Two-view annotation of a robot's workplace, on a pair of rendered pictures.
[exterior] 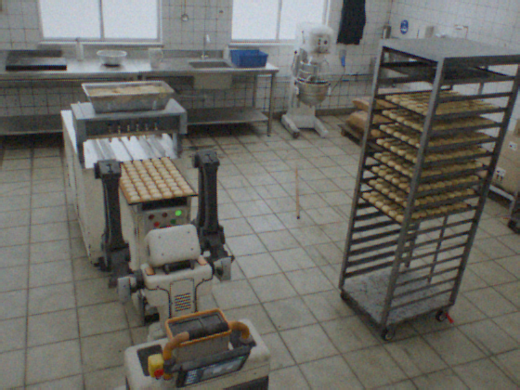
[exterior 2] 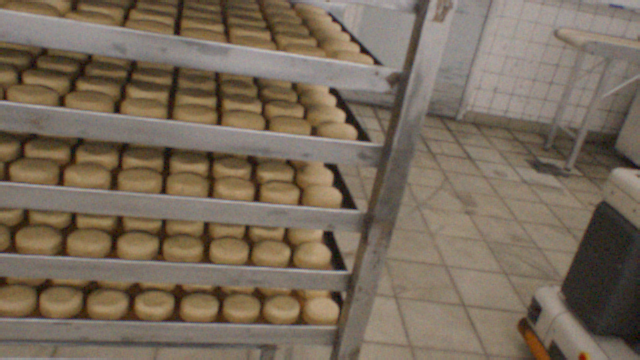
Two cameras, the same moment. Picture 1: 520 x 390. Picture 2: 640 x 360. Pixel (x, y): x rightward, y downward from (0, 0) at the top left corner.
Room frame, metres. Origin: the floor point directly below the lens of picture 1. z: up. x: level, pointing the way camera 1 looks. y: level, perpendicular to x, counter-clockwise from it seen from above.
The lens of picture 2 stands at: (3.56, -0.53, 1.39)
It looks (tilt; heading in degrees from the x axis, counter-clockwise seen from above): 24 degrees down; 194
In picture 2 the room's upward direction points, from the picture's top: 12 degrees clockwise
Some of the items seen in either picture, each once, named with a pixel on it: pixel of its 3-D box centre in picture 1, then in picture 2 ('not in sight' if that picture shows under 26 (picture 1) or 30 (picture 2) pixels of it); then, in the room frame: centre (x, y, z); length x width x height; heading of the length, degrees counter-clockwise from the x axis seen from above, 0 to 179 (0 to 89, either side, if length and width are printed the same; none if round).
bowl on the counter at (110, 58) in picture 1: (111, 58); not in sight; (5.87, 1.83, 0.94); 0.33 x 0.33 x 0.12
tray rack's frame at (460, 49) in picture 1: (419, 191); not in sight; (2.88, -0.99, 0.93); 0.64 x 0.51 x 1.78; 120
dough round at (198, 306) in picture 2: not in sight; (199, 307); (2.97, -0.82, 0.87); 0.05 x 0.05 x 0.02
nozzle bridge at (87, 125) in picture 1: (130, 131); not in sight; (3.33, 0.94, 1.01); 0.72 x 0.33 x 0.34; 117
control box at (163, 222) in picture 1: (163, 219); not in sight; (2.56, 0.55, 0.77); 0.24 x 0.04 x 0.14; 117
